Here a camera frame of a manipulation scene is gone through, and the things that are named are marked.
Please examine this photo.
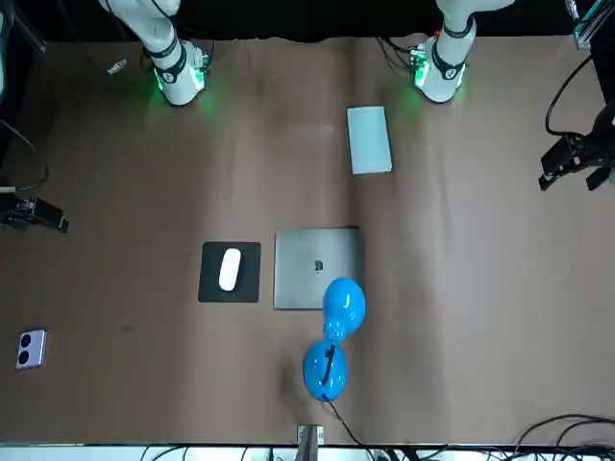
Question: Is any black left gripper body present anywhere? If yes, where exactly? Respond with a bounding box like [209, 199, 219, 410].
[576, 103, 615, 167]

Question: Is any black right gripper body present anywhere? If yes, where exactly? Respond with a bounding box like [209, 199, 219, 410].
[0, 194, 38, 231]

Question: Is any white computer mouse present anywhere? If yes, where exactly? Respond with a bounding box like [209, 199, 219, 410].
[218, 248, 242, 292]

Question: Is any grey laptop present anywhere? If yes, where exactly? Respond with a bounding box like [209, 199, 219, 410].
[273, 226, 365, 311]

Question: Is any black mouse pad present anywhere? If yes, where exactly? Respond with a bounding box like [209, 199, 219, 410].
[197, 241, 263, 304]

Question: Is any blue desk lamp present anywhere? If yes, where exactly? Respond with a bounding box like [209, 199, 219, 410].
[302, 277, 367, 403]

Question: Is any lilac folded flip phone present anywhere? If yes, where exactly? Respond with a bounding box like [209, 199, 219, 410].
[14, 328, 48, 371]

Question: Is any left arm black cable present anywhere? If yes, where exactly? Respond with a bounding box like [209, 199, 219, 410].
[545, 55, 597, 140]

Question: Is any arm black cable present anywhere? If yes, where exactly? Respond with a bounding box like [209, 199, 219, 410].
[545, 55, 597, 140]
[0, 57, 130, 194]

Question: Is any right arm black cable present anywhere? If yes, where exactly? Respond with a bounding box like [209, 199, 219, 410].
[0, 57, 130, 194]

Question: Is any black lamp cord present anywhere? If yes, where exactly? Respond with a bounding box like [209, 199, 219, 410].
[325, 397, 379, 450]

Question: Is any aluminium frame post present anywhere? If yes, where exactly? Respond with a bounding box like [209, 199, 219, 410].
[296, 425, 324, 461]

